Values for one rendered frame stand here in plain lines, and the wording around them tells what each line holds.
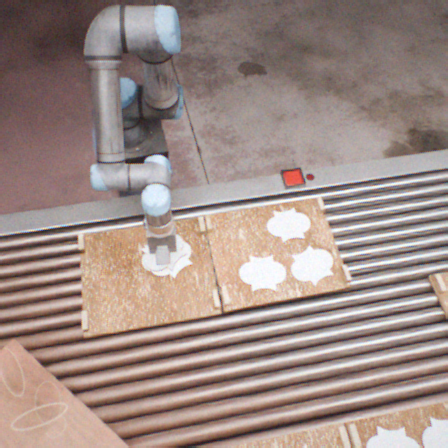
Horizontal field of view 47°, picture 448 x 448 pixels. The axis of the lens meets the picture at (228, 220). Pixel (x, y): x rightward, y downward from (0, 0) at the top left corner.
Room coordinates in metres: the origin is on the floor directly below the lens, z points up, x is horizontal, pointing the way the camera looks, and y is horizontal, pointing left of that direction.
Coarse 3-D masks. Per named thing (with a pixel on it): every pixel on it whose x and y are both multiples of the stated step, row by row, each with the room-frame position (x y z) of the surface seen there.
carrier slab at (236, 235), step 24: (216, 216) 0.94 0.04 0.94; (240, 216) 0.94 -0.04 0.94; (264, 216) 0.95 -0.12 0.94; (312, 216) 0.96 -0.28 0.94; (216, 240) 0.84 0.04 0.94; (240, 240) 0.85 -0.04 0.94; (264, 240) 0.86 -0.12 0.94; (288, 240) 0.86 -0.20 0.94; (312, 240) 0.87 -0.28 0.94; (216, 264) 0.76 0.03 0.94; (240, 264) 0.76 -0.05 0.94; (288, 264) 0.77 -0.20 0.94; (336, 264) 0.78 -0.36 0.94; (240, 288) 0.68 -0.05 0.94; (288, 288) 0.69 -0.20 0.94; (312, 288) 0.69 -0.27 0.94; (336, 288) 0.70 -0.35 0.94
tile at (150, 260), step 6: (180, 240) 0.82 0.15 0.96; (180, 246) 0.80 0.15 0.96; (144, 252) 0.77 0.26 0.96; (174, 252) 0.78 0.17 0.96; (180, 252) 0.78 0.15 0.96; (150, 258) 0.75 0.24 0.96; (174, 258) 0.75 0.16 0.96; (150, 264) 0.73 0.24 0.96; (156, 264) 0.73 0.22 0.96; (156, 270) 0.71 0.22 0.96; (162, 270) 0.71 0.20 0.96
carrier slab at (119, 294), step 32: (192, 224) 0.90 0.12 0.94; (96, 256) 0.76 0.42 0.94; (128, 256) 0.77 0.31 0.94; (192, 256) 0.78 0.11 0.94; (96, 288) 0.65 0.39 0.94; (128, 288) 0.66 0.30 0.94; (160, 288) 0.66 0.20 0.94; (192, 288) 0.67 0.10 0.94; (96, 320) 0.55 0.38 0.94; (128, 320) 0.55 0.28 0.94; (160, 320) 0.56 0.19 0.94
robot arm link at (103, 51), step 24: (96, 24) 1.09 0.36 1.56; (96, 48) 1.05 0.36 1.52; (120, 48) 1.06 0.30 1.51; (96, 72) 1.02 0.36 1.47; (96, 96) 0.98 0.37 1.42; (120, 96) 1.01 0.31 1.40; (96, 120) 0.94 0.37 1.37; (120, 120) 0.96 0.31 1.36; (96, 144) 0.91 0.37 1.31; (120, 144) 0.91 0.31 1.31; (96, 168) 0.86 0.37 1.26; (120, 168) 0.87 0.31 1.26
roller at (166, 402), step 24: (336, 360) 0.48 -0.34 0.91; (360, 360) 0.48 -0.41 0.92; (384, 360) 0.48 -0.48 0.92; (408, 360) 0.49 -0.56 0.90; (216, 384) 0.39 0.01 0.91; (240, 384) 0.39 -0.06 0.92; (264, 384) 0.39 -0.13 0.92; (288, 384) 0.40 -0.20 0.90; (120, 408) 0.30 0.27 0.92; (144, 408) 0.31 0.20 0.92; (168, 408) 0.31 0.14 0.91
